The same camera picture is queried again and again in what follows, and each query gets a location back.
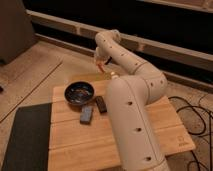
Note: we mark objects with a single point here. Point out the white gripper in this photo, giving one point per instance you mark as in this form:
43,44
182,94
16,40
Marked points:
99,57

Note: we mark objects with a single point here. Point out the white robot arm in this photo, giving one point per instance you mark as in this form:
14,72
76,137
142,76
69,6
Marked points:
126,100

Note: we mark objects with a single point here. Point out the dark ceramic bowl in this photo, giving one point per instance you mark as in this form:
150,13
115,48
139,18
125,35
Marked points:
79,93

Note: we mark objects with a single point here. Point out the black rectangular block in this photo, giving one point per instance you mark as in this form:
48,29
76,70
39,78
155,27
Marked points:
101,104

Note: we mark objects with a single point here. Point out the blue sponge block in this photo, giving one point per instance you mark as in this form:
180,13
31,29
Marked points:
86,114

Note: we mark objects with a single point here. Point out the wooden cutting board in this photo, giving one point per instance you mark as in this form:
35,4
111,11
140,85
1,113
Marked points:
77,147

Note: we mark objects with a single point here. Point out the dark grey mat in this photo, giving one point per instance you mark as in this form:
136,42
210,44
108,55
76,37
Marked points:
27,149

